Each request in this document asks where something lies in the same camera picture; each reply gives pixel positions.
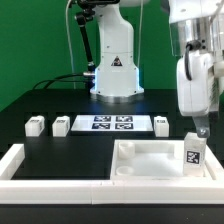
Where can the white square table top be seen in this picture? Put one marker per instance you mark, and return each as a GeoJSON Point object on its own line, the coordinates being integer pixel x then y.
{"type": "Point", "coordinates": [153, 159]}

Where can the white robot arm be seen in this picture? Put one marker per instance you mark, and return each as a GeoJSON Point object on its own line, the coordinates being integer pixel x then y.
{"type": "Point", "coordinates": [197, 37]}

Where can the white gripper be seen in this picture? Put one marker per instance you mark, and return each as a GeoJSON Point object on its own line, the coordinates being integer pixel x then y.
{"type": "Point", "coordinates": [199, 96]}

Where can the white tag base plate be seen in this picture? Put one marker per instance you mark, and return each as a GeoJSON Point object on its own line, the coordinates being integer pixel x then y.
{"type": "Point", "coordinates": [112, 123]}

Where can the white U-shaped obstacle fence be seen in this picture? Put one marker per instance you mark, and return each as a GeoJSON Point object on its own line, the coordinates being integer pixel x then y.
{"type": "Point", "coordinates": [127, 191]}

